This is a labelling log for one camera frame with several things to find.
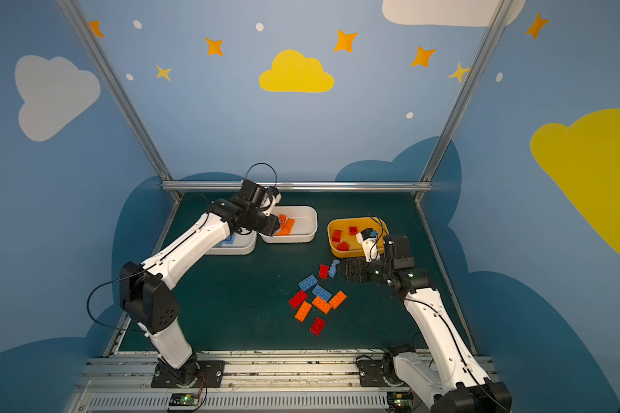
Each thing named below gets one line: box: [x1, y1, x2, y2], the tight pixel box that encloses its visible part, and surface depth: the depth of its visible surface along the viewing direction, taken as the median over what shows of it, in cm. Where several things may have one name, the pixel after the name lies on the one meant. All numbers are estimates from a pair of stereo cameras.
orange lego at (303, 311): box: [294, 300, 313, 323], surface depth 88 cm
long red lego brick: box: [289, 289, 309, 310], surface depth 90 cm
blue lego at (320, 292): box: [312, 283, 332, 303], surface depth 92 cm
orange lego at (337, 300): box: [328, 289, 348, 310], surface depth 91 cm
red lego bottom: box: [310, 316, 326, 337], surface depth 84 cm
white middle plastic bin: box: [259, 205, 318, 244], surface depth 110 cm
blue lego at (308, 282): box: [297, 274, 318, 292], surface depth 95 cm
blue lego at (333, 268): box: [328, 258, 341, 278], surface depth 97 cm
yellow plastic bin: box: [327, 215, 391, 259], surface depth 106 cm
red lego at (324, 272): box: [318, 264, 329, 280], surface depth 97 cm
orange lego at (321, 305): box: [311, 295, 332, 315], surface depth 90 cm
